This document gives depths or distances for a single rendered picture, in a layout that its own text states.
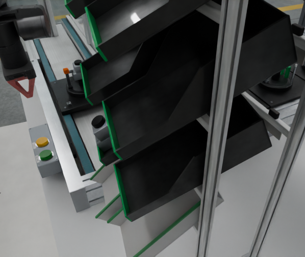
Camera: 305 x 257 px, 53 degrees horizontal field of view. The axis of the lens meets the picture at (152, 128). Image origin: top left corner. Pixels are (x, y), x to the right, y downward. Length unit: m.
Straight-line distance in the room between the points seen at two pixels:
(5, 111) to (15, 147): 1.83
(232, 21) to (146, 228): 0.52
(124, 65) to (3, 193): 0.71
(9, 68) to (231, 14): 0.57
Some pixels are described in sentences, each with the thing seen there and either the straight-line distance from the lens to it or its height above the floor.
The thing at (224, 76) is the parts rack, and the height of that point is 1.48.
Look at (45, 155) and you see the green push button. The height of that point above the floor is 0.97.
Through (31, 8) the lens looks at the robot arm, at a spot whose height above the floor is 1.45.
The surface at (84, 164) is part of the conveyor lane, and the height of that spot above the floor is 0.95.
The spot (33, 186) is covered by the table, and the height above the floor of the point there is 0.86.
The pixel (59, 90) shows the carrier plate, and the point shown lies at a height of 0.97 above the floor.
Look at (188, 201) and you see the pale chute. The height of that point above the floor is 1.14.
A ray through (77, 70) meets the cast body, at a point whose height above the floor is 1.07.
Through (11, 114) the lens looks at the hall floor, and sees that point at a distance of 3.06.
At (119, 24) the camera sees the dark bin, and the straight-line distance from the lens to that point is 0.41.
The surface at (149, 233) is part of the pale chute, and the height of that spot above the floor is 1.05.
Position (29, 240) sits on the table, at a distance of 1.02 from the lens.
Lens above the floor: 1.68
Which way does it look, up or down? 41 degrees down
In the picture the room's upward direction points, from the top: 3 degrees counter-clockwise
